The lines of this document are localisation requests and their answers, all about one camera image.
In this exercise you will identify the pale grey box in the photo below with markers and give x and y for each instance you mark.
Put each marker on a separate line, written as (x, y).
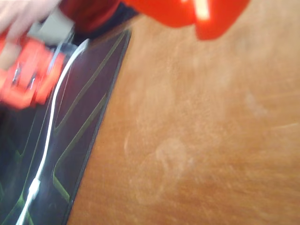
(54, 25)

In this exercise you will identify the person's hand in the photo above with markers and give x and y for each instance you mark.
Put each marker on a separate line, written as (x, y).
(21, 14)

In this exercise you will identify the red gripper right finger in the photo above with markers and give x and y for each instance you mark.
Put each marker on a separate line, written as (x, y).
(218, 23)

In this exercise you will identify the person's body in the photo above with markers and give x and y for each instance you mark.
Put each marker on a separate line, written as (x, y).
(93, 14)

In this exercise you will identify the black mat with green lines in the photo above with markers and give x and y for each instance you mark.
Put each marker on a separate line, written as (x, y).
(93, 93)

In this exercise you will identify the red leader arm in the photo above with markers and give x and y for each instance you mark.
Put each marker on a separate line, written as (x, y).
(30, 77)

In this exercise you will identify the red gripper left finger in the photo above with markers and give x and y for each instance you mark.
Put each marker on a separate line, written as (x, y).
(164, 10)

